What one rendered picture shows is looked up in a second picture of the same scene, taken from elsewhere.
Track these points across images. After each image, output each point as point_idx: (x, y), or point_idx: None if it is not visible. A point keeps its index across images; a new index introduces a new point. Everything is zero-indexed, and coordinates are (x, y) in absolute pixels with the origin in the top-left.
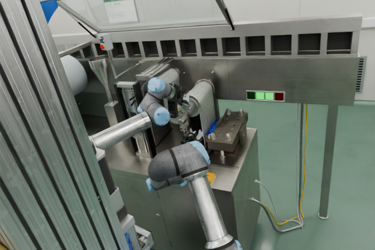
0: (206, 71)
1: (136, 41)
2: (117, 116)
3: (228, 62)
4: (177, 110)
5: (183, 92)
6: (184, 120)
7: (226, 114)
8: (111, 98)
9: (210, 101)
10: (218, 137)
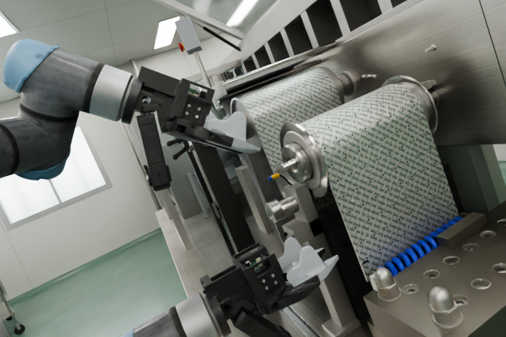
0: (415, 52)
1: (278, 30)
2: (254, 190)
3: None
4: (160, 162)
5: (199, 99)
6: (286, 208)
7: None
8: (242, 154)
9: (408, 149)
10: (413, 293)
